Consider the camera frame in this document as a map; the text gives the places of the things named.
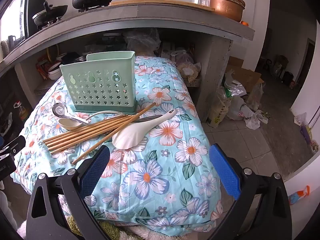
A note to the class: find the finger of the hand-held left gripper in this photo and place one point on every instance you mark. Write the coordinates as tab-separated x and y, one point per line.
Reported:
15	143
6	156

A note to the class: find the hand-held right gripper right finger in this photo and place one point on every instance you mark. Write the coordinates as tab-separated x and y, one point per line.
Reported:
223	170

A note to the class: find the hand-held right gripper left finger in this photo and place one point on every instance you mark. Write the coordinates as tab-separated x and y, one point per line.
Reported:
96	170

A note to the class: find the beige spoon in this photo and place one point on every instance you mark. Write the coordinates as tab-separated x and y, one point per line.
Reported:
70	124

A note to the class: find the metal spoon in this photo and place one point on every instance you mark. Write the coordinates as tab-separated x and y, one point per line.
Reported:
58	110

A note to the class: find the green plastic utensil holder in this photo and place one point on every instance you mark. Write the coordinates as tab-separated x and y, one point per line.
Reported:
100	80

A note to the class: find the green shaggy rug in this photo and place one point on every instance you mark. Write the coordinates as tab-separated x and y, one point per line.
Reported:
75	223

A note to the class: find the floral blue blanket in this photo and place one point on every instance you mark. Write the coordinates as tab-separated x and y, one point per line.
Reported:
155	175

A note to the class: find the white rice sack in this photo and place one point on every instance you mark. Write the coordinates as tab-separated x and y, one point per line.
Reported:
220	110

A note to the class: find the crumpled white plastic bags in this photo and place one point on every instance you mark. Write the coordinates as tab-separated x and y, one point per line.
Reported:
245	112

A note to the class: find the stack of white bowls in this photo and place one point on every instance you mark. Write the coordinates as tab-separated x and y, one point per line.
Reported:
55	73

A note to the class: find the cardboard box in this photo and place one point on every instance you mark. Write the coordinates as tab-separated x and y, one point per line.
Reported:
246	77

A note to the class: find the clear bag of beans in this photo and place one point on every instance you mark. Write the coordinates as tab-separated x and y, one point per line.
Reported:
187	67

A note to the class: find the black wok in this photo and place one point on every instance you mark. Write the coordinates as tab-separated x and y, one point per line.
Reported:
50	13

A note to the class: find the black kitchen appliance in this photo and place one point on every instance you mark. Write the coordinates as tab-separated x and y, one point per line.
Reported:
33	10

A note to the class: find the clear bag of noodles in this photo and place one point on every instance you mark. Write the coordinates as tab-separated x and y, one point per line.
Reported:
142	41

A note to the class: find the small orange item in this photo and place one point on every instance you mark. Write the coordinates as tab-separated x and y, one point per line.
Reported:
244	23

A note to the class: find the gas stove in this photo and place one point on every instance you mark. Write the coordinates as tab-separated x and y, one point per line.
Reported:
82	8

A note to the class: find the copper inner pot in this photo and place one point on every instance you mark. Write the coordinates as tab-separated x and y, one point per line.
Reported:
226	11

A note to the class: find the grey concrete counter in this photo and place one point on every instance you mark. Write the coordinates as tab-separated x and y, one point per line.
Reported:
150	17

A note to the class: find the wooden cutting board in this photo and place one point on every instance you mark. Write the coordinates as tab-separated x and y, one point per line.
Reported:
162	5

